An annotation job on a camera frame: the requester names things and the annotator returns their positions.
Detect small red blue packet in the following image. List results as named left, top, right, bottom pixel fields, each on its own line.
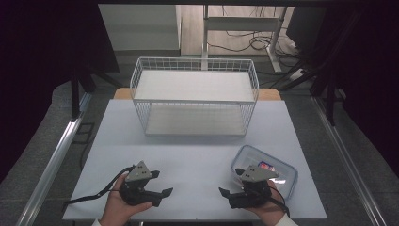
left=257, top=160, right=277, bottom=172

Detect person's right hand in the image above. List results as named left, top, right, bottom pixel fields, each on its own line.
left=246, top=179, right=287, bottom=226

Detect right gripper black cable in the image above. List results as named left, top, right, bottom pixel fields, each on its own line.
left=264, top=186, right=292, bottom=218

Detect white wire basket shelf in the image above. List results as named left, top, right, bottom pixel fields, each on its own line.
left=129, top=56, right=261, bottom=138

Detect white power strip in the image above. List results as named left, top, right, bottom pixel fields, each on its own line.
left=289, top=68, right=307, bottom=82

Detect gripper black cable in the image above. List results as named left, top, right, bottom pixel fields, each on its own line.
left=61, top=165, right=136, bottom=212
left=264, top=186, right=292, bottom=218

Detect black curtain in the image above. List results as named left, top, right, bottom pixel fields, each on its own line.
left=0, top=0, right=120, bottom=184
left=313, top=0, right=399, bottom=178

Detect black monitor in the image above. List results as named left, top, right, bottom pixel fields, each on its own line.
left=285, top=6, right=328, bottom=52

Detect person's left hand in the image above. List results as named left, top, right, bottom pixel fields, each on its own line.
left=99, top=171, right=154, bottom=226

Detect black metal stand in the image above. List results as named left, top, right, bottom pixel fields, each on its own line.
left=279, top=8, right=361, bottom=127
left=70, top=66, right=124, bottom=122

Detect wooden table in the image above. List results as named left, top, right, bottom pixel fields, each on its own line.
left=112, top=87, right=282, bottom=102

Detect aluminium rail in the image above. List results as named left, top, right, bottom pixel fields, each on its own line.
left=15, top=91, right=94, bottom=226
left=311, top=95, right=389, bottom=226

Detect white desk frame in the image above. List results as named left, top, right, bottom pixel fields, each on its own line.
left=201, top=4, right=288, bottom=73

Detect black floor cables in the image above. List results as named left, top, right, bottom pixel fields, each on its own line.
left=208, top=5, right=304, bottom=60

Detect clear plastic container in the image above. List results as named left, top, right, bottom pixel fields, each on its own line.
left=230, top=144, right=299, bottom=202

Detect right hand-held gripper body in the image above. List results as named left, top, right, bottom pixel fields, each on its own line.
left=229, top=165, right=280, bottom=210

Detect white cabinet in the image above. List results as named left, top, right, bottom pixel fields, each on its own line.
left=98, top=4, right=183, bottom=52

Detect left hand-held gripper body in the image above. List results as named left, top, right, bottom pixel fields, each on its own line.
left=118, top=160, right=163, bottom=208

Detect person's right white sleeve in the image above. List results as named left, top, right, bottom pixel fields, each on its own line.
left=274, top=213, right=299, bottom=226

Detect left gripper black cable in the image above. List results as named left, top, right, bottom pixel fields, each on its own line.
left=61, top=165, right=136, bottom=212

